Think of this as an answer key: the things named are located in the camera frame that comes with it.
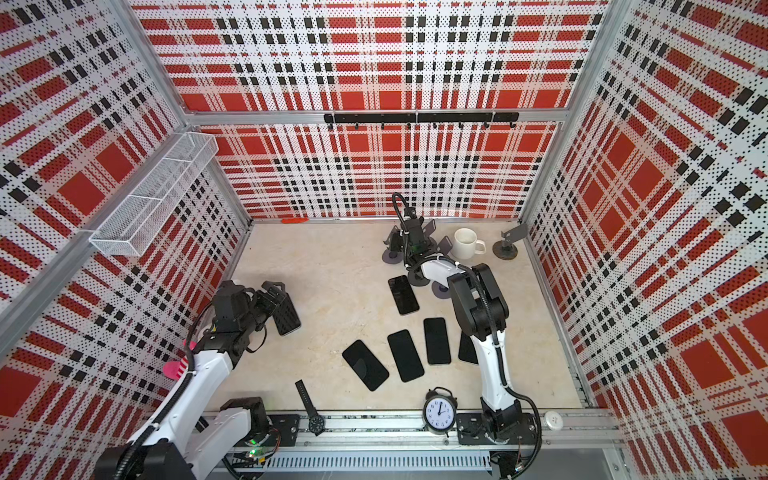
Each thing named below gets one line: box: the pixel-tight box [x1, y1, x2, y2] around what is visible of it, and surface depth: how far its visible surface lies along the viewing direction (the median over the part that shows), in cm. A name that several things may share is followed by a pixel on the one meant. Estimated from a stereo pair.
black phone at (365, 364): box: [342, 339, 390, 392], surface depth 88 cm
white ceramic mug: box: [453, 228, 487, 260], surface depth 107 cm
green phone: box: [423, 317, 451, 365], surface depth 90 cm
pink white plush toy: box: [163, 338, 197, 381], surface depth 80 cm
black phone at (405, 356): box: [387, 329, 425, 382], surface depth 88 cm
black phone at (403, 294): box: [388, 274, 420, 315], surface depth 102 cm
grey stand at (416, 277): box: [406, 266, 430, 286], surface depth 106 cm
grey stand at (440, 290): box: [431, 281, 452, 299], surface depth 103 cm
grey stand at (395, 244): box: [382, 225, 404, 265], surface depth 110 cm
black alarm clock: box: [422, 386, 458, 438], surface depth 76 cm
